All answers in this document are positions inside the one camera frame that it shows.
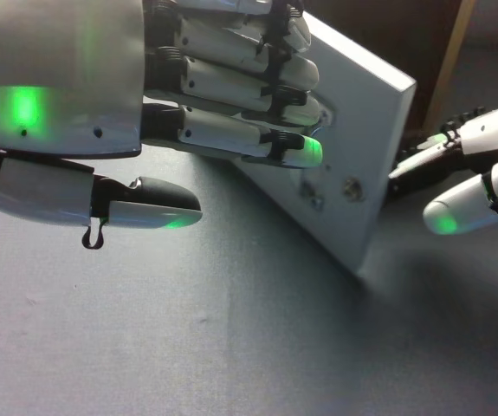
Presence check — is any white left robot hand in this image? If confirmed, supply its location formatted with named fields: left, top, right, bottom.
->
left=0, top=0, right=324, bottom=251

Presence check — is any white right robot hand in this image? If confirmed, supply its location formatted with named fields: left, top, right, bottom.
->
left=387, top=100, right=498, bottom=237

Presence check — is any white cabinet door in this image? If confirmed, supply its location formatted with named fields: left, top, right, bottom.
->
left=235, top=10, right=417, bottom=281

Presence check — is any wooden top cabinet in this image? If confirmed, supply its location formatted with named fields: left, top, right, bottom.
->
left=307, top=0, right=480, bottom=135

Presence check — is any metal cam lock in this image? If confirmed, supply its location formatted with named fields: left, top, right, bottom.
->
left=339, top=175, right=367, bottom=204

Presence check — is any grey table cloth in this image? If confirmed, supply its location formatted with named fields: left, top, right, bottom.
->
left=0, top=42, right=498, bottom=416

